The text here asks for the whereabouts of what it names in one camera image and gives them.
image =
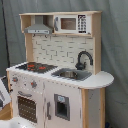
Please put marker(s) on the white oven door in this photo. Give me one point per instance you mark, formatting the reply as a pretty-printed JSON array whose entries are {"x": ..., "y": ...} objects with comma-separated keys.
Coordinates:
[{"x": 28, "y": 104}]

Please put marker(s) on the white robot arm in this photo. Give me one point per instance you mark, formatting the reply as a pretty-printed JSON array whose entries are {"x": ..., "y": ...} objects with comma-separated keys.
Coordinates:
[{"x": 15, "y": 122}]

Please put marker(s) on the wooden toy kitchen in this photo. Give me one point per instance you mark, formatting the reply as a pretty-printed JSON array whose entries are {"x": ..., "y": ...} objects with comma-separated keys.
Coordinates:
[{"x": 87, "y": 97}]

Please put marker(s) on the grey toy sink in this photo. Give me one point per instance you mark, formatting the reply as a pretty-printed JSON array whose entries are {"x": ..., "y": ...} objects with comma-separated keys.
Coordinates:
[{"x": 73, "y": 74}]

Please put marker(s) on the black toy faucet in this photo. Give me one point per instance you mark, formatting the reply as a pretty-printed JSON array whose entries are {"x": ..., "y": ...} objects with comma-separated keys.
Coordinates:
[{"x": 80, "y": 65}]

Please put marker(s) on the black stovetop red burners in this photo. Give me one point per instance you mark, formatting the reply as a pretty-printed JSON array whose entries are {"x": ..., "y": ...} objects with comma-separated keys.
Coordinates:
[{"x": 36, "y": 67}]

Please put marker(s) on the right oven knob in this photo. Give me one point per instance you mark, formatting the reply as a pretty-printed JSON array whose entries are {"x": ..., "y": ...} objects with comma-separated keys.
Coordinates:
[{"x": 33, "y": 84}]

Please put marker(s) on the oven knob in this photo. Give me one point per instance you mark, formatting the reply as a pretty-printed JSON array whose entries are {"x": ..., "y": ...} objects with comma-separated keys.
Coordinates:
[
  {"x": 15, "y": 79},
  {"x": 33, "y": 84}
]

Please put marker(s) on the grey ice dispenser panel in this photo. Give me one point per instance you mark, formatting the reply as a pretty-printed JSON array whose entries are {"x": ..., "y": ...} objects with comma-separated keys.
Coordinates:
[{"x": 62, "y": 107}]

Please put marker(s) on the white toy microwave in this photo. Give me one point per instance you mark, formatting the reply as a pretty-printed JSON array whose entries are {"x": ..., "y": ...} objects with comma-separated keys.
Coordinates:
[{"x": 73, "y": 24}]

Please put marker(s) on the grey range hood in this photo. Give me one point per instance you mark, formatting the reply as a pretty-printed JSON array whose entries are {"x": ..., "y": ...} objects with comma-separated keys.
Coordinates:
[{"x": 38, "y": 27}]

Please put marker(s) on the left oven knob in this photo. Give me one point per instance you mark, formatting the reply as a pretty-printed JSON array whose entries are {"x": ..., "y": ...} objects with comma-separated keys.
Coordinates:
[{"x": 15, "y": 79}]

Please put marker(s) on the grey cabinet door handle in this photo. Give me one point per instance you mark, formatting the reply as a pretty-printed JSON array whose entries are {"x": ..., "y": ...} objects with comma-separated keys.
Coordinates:
[{"x": 48, "y": 111}]

